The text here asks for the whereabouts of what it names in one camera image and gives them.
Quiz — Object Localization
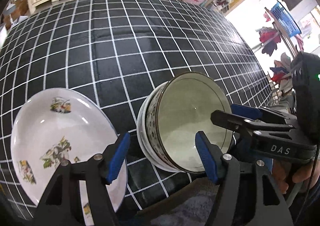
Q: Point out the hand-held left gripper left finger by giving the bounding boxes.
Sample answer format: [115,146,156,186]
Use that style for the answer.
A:
[32,132,131,226]

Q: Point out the green patterned ceramic bowl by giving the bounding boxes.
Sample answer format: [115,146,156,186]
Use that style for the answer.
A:
[144,71,233,173]

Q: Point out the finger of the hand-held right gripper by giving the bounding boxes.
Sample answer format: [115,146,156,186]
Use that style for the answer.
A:
[231,104,298,127]
[211,110,295,138]

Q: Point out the red hanging clothes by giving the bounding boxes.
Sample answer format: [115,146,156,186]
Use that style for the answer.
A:
[256,26,283,56]

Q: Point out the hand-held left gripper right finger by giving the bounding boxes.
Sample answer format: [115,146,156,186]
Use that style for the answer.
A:
[194,130,294,226]

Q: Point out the blue plastic basket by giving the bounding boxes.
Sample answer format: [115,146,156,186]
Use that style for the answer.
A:
[270,1,302,39]

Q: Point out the person's right hand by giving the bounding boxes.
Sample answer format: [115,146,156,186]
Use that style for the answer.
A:
[272,160,320,194]

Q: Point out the white floral print plate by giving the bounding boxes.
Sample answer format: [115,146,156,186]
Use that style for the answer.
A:
[10,88,128,219]

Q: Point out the black white grid tablecloth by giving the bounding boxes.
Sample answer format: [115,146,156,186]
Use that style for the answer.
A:
[0,0,272,219]

